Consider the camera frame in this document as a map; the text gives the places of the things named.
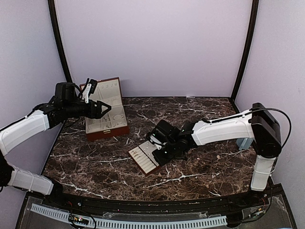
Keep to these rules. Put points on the right black frame post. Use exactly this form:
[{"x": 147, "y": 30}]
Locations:
[{"x": 246, "y": 51}]

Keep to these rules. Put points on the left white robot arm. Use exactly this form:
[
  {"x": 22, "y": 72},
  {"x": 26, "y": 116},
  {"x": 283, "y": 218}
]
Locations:
[{"x": 69, "y": 101}]

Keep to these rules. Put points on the wooden jewelry box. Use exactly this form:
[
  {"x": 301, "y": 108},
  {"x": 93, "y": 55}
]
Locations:
[{"x": 114, "y": 122}]

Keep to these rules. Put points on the left black frame post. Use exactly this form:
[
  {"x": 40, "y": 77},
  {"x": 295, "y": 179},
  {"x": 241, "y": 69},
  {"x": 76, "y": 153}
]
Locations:
[{"x": 58, "y": 40}]

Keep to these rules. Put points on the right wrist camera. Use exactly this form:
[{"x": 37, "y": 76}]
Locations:
[{"x": 152, "y": 139}]

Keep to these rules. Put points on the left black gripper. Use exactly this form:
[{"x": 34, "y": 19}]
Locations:
[{"x": 97, "y": 114}]

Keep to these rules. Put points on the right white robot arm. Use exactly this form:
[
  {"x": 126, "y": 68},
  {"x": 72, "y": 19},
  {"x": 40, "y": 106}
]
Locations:
[{"x": 256, "y": 124}]

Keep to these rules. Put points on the light blue plastic cup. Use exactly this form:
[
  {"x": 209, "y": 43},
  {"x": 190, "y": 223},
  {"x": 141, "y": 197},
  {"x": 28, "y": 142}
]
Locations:
[{"x": 244, "y": 143}]

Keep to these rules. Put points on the white slotted cable duct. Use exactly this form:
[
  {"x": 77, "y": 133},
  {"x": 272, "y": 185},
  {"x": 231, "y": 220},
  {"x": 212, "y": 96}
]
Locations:
[{"x": 131, "y": 221}]

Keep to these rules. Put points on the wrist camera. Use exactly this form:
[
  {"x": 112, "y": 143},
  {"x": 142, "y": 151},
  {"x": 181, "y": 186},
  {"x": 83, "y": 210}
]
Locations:
[
  {"x": 88, "y": 89},
  {"x": 152, "y": 139}
]

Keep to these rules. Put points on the black front rail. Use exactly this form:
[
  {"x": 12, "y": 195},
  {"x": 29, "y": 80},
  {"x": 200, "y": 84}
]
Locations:
[{"x": 223, "y": 205}]

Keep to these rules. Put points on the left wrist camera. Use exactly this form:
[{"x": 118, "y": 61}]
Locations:
[{"x": 88, "y": 89}]

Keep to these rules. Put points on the black frame post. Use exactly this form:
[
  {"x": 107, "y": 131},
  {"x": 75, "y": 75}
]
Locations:
[
  {"x": 246, "y": 51},
  {"x": 58, "y": 40}
]

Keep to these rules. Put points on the beige jewelry tray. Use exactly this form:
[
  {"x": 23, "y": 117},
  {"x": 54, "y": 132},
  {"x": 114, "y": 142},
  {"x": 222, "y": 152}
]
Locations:
[{"x": 143, "y": 157}]

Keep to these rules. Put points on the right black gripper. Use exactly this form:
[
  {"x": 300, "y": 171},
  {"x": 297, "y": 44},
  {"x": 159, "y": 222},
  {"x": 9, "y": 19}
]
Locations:
[{"x": 161, "y": 160}]

